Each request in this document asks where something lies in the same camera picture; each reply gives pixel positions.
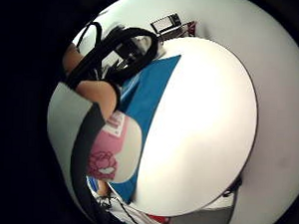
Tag dark framed screen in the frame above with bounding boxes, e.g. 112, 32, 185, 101
149, 11, 183, 36

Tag pink white rose-print packet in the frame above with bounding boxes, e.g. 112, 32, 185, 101
86, 109, 145, 185

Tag red box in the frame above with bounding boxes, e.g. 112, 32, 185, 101
183, 21, 197, 38

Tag white papers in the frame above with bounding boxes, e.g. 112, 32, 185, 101
109, 194, 159, 224

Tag red object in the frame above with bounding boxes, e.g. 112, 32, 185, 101
148, 214, 170, 224

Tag thin black cable loop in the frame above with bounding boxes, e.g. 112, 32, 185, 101
76, 20, 104, 53

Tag blue cloth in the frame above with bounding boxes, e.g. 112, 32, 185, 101
109, 52, 182, 207

